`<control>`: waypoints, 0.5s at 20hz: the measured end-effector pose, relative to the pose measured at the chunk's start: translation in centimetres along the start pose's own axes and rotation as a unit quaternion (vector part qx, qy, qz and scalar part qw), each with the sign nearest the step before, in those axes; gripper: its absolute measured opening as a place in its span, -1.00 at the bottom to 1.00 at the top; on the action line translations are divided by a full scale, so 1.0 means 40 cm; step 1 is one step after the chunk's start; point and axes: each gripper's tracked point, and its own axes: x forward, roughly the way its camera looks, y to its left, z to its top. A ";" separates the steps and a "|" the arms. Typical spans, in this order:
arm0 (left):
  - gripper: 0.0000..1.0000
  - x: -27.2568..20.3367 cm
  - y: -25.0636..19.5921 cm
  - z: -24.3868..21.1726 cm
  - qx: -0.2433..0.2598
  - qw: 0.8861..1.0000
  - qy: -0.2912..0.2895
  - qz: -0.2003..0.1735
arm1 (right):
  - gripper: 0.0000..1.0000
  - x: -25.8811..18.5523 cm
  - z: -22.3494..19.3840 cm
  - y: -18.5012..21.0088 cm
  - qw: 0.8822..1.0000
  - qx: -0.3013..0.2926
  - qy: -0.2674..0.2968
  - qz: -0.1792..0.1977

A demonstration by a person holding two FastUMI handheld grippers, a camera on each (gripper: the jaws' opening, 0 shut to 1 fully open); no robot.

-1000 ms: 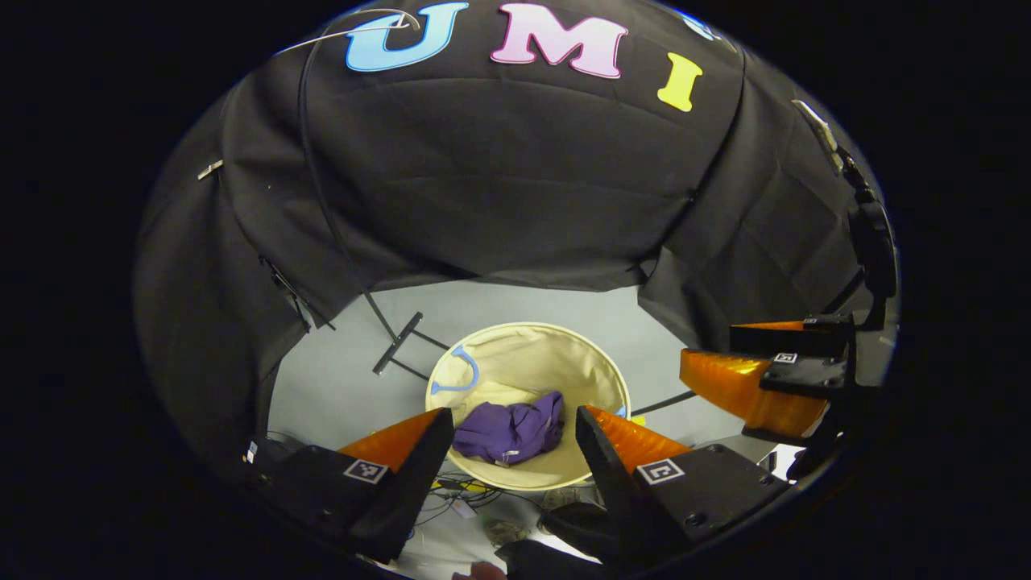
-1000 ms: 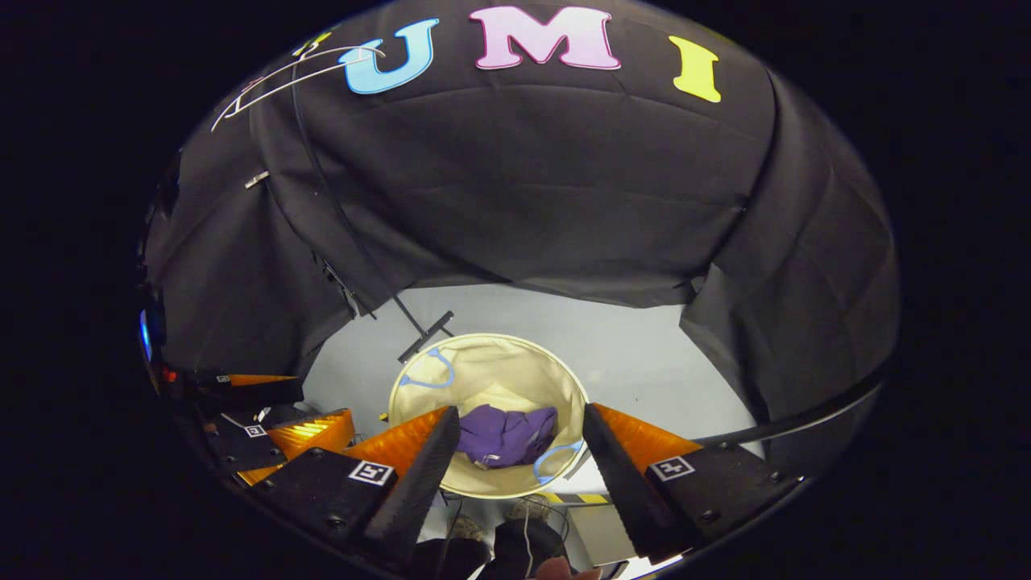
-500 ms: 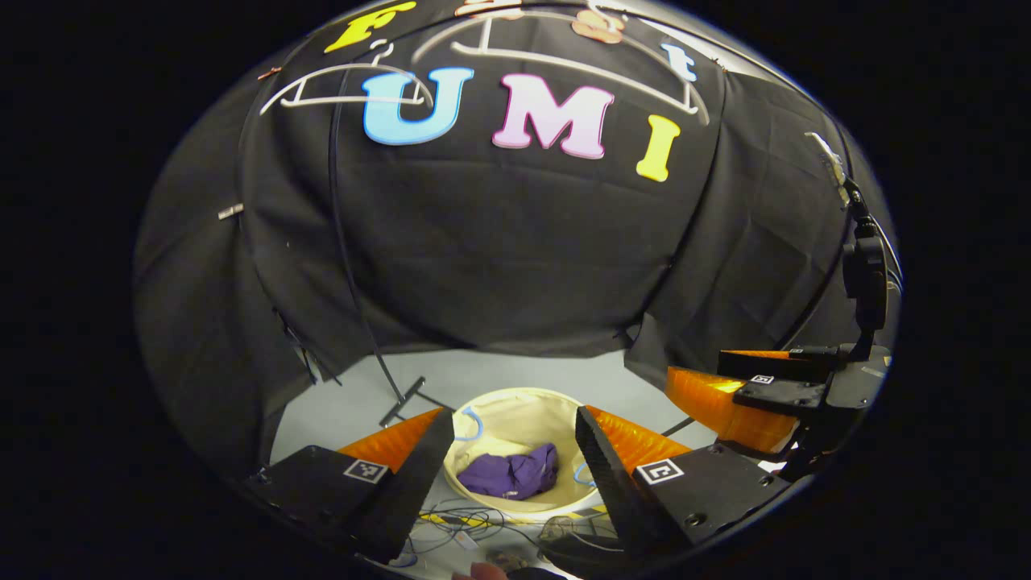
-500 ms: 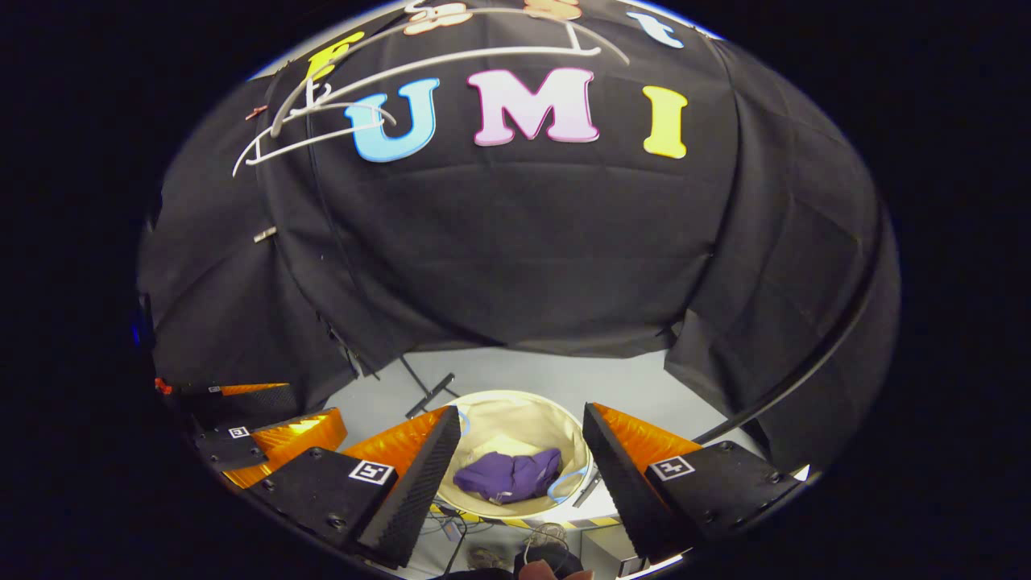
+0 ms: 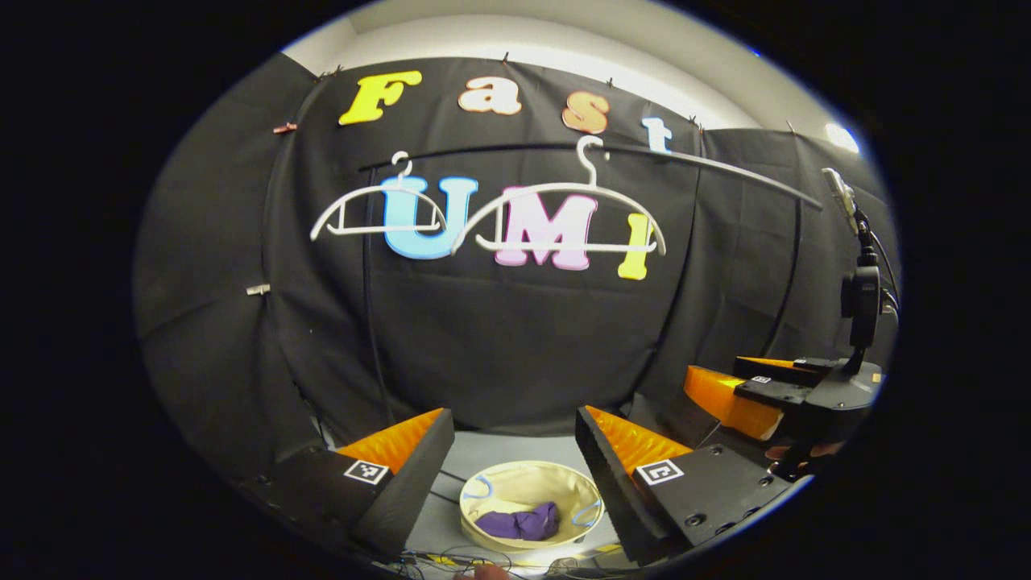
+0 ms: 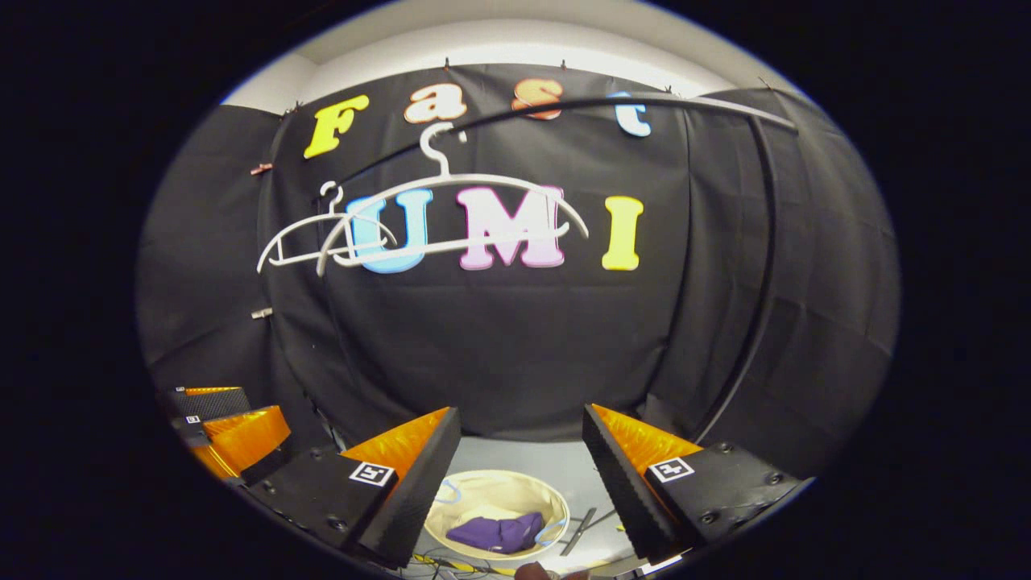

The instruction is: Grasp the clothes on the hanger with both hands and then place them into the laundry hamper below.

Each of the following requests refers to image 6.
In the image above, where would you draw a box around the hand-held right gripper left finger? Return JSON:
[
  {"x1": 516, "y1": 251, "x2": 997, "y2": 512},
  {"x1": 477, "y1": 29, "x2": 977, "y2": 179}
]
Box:
[{"x1": 242, "y1": 407, "x2": 462, "y2": 570}]

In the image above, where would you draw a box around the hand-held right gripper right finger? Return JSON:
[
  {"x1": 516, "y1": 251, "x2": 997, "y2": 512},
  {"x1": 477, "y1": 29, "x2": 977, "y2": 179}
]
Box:
[{"x1": 582, "y1": 403, "x2": 806, "y2": 565}]

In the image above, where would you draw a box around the beige laundry hamper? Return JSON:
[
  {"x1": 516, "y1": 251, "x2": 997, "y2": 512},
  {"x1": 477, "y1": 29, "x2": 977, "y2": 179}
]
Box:
[{"x1": 423, "y1": 470, "x2": 571, "y2": 562}]

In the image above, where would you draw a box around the purple corduroy shirt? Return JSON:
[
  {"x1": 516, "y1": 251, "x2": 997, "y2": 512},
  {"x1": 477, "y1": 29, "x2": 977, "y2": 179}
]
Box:
[{"x1": 445, "y1": 512, "x2": 547, "y2": 555}]

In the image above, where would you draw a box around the white plastic hanger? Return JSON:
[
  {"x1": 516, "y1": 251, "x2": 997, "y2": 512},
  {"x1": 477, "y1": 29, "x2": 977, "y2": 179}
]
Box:
[
  {"x1": 256, "y1": 181, "x2": 400, "y2": 276},
  {"x1": 316, "y1": 121, "x2": 590, "y2": 279}
]

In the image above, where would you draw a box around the black clothes rack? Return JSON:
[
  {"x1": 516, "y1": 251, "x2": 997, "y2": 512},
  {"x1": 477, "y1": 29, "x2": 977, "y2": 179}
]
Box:
[{"x1": 334, "y1": 91, "x2": 800, "y2": 444}]

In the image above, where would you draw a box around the black backdrop cloth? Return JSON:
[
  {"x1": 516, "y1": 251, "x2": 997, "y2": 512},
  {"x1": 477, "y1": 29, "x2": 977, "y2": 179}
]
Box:
[{"x1": 137, "y1": 63, "x2": 901, "y2": 484}]

